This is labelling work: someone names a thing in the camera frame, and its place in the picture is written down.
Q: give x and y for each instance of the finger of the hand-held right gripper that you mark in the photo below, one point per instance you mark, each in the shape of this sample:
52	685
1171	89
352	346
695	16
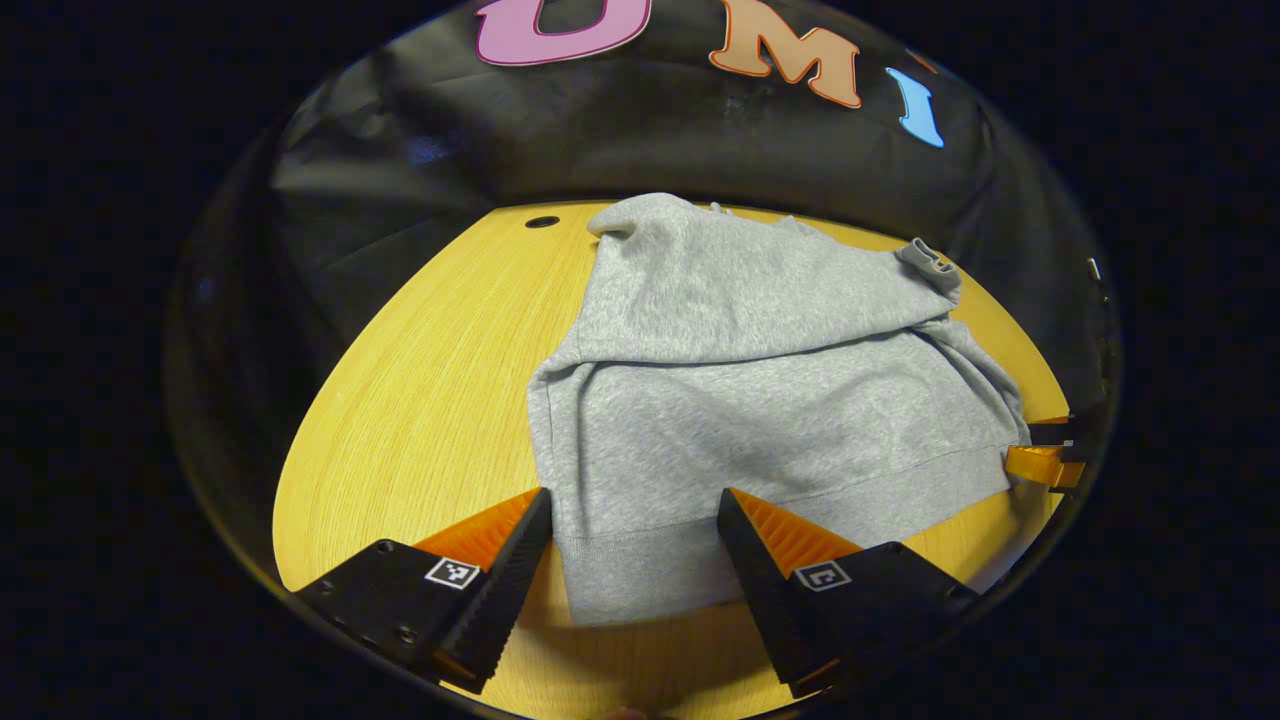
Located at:
1045	467
1050	433

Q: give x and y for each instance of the grey hooded sweatshirt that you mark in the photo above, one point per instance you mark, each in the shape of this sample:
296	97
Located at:
760	400

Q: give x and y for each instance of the black backdrop cloth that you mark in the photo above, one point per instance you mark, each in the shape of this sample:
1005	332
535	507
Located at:
680	140

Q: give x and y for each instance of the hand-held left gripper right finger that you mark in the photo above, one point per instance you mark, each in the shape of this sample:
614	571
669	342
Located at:
765	590

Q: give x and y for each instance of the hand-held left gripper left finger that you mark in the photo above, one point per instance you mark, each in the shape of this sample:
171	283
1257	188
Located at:
505	590

